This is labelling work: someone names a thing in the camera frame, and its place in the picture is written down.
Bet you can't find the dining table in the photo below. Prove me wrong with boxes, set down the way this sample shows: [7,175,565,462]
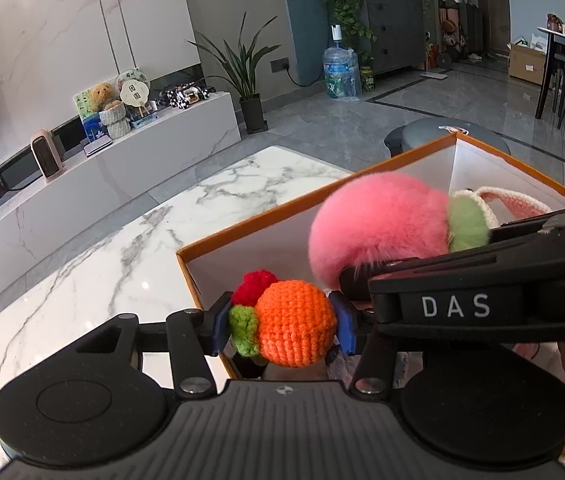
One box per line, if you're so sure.
[535,25,565,121]

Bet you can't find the pink fluffy peach plush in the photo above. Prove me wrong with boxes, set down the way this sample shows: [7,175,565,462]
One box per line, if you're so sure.
[309,171,494,291]

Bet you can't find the black and white trinkets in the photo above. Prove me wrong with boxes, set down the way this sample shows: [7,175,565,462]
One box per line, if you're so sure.
[162,82,216,110]

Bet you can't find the white marble TV cabinet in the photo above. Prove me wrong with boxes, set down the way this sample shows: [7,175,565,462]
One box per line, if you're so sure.
[0,91,242,261]

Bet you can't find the brown teddy bear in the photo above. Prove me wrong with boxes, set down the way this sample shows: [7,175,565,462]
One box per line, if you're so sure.
[87,82,116,111]

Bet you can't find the pink space heater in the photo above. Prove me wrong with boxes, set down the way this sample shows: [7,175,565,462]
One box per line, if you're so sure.
[30,129,66,182]

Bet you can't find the round white hand fan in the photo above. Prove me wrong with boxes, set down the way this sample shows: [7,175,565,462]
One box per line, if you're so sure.
[115,71,153,117]

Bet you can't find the orange crochet fruit toy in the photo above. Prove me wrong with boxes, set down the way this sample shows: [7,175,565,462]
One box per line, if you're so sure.
[227,269,339,367]

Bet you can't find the pink knitted plush toy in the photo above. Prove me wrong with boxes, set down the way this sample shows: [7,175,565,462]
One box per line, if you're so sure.
[450,186,554,226]

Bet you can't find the grey drawer cabinet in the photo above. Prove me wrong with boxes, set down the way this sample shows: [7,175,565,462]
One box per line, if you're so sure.
[360,0,432,75]

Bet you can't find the tall green potted plant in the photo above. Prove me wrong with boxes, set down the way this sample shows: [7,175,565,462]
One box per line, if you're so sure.
[187,12,282,135]

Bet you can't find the blue water jug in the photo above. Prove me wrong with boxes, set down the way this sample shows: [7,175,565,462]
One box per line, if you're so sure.
[323,25,361,100]

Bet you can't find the brown cardboard box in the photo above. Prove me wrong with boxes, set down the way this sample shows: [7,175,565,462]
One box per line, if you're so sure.
[507,42,548,81]

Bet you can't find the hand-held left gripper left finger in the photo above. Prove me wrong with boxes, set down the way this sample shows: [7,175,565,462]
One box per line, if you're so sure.
[75,292,236,397]

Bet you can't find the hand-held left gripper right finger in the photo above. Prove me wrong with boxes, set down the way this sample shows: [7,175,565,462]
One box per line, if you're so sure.
[329,290,413,397]

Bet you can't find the orange-rimmed white cardboard box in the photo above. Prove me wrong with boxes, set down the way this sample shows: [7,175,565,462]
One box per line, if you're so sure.
[176,132,565,381]

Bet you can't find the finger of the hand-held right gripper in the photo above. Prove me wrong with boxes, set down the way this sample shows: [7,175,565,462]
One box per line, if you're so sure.
[487,202,565,253]
[337,258,426,307]

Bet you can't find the white flat box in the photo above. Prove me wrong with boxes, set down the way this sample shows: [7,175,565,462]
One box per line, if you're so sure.
[82,136,113,157]

